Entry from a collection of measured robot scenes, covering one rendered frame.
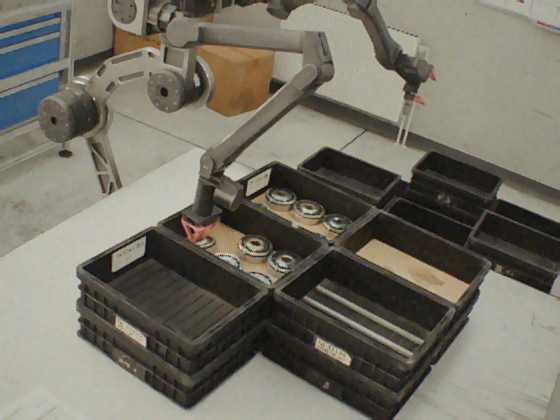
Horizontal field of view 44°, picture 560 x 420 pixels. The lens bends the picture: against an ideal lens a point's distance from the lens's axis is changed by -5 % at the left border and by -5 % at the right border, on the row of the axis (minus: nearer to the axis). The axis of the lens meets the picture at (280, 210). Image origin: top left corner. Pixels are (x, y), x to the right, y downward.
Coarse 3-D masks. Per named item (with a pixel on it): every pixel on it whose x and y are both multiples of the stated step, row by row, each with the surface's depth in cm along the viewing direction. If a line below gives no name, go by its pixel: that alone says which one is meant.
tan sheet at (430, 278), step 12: (372, 240) 230; (360, 252) 222; (372, 252) 224; (384, 252) 225; (396, 252) 226; (384, 264) 219; (396, 264) 220; (408, 264) 221; (420, 264) 222; (408, 276) 216; (420, 276) 217; (432, 276) 218; (444, 276) 219; (432, 288) 212; (444, 288) 213; (456, 288) 214; (456, 300) 209
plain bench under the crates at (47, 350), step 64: (128, 192) 255; (192, 192) 262; (64, 256) 217; (0, 320) 187; (64, 320) 192; (512, 320) 227; (0, 384) 168; (64, 384) 172; (128, 384) 177; (256, 384) 185; (448, 384) 196; (512, 384) 200
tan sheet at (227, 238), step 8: (216, 232) 219; (224, 232) 219; (232, 232) 220; (216, 240) 215; (224, 240) 216; (232, 240) 216; (224, 248) 212; (232, 248) 213; (248, 264) 207; (256, 264) 208; (264, 264) 209; (264, 272) 205
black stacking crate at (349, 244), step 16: (368, 224) 221; (384, 224) 227; (400, 224) 224; (352, 240) 214; (368, 240) 227; (384, 240) 229; (400, 240) 226; (416, 240) 222; (432, 240) 219; (416, 256) 224; (432, 256) 221; (448, 256) 218; (464, 256) 215; (448, 272) 220; (464, 272) 216; (464, 304) 201
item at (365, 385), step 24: (288, 336) 185; (288, 360) 189; (312, 360) 185; (432, 360) 195; (312, 384) 186; (336, 384) 182; (360, 384) 177; (408, 384) 176; (360, 408) 181; (384, 408) 176
